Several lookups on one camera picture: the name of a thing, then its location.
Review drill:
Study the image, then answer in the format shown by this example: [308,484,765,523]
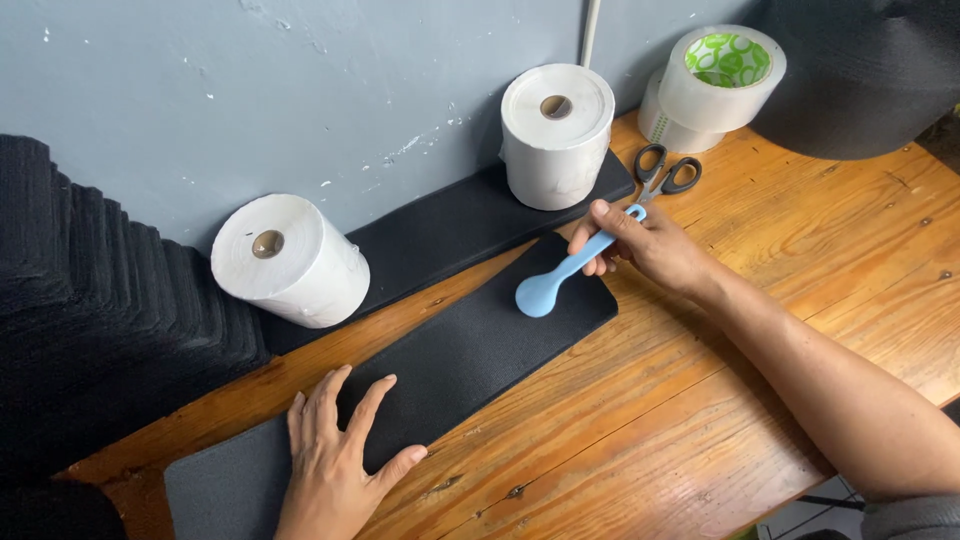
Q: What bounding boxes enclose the stack of black fabric pieces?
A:
[0,134,271,481]

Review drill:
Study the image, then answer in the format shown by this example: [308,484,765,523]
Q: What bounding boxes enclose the light blue plastic spoon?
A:
[515,204,648,319]

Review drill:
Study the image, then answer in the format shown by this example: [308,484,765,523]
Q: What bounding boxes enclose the white label roll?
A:
[210,194,372,330]
[500,63,616,212]

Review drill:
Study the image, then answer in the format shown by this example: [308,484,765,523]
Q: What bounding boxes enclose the clear tape roll green core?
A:
[658,24,788,135]

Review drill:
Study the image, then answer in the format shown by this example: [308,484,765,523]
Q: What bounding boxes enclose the large black fabric roll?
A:
[738,0,960,161]

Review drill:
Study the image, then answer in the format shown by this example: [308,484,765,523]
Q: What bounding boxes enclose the white cable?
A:
[580,0,602,70]

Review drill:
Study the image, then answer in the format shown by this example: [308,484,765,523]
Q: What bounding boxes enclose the black handled scissors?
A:
[634,144,704,206]

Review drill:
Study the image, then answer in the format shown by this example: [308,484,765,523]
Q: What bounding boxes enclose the long black fabric strip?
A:
[258,148,637,357]

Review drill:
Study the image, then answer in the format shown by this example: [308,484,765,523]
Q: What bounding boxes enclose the person's left hand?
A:
[286,364,429,524]

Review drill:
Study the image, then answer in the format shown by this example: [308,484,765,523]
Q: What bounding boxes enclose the person's right hand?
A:
[567,198,710,298]

